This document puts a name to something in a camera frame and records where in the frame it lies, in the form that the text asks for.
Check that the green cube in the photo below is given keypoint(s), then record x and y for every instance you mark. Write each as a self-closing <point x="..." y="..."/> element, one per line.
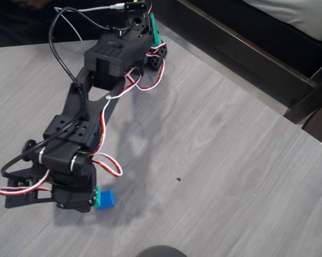
<point x="97" y="198"/>

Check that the black perforated arm base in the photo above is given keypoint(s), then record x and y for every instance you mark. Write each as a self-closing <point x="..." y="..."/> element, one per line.
<point x="156" y="60"/>

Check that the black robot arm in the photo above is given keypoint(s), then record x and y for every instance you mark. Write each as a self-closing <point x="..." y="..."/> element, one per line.
<point x="109" y="51"/>

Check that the blue cube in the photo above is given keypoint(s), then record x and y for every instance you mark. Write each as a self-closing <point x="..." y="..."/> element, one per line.
<point x="107" y="199"/>

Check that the dark round object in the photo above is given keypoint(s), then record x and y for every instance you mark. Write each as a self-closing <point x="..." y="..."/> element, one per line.
<point x="160" y="252"/>

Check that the small dark chip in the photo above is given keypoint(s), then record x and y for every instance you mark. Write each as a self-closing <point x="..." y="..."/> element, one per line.
<point x="178" y="179"/>

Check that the green table clamp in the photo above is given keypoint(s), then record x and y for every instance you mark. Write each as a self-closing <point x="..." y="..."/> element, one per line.
<point x="155" y="32"/>

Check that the dark round stool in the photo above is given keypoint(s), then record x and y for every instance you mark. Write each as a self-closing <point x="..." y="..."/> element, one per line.
<point x="321" y="128"/>

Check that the white mattress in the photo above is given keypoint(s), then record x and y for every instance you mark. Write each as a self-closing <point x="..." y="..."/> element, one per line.
<point x="297" y="16"/>

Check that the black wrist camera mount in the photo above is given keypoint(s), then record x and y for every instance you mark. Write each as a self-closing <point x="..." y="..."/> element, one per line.
<point x="10" y="198"/>

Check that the dark wooden bed frame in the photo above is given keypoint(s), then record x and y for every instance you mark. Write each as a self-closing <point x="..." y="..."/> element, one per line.
<point x="243" y="45"/>

